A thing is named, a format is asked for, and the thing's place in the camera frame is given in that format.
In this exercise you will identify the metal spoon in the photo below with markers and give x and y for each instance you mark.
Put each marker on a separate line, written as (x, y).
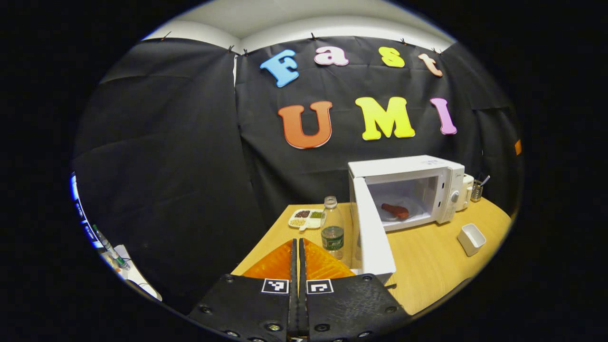
(485, 180)

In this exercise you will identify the white divided snack plate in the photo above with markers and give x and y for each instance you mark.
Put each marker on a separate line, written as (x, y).
(304, 219)

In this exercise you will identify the blue lit screen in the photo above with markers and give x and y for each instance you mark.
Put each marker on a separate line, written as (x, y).
(78, 209)

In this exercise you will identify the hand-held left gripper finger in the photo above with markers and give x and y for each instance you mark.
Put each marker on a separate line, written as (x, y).
(294, 266)
(302, 266)

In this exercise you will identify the slim green tipped bottle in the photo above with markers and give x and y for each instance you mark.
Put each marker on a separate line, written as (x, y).
(111, 249)

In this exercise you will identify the white microwave oven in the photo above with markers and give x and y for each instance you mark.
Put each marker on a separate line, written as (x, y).
(403, 166)

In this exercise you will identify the white rectangular dish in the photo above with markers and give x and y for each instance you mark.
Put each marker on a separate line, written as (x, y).
(470, 240)

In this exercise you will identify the white side table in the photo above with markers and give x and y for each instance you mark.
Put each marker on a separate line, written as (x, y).
(137, 280)

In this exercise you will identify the clear water bottle green label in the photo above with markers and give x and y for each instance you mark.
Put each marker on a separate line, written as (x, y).
(332, 228)

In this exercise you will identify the brown meat piece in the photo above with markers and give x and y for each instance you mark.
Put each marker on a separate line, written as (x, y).
(396, 211)

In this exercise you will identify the white toaster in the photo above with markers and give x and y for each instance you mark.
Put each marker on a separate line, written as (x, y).
(468, 187)

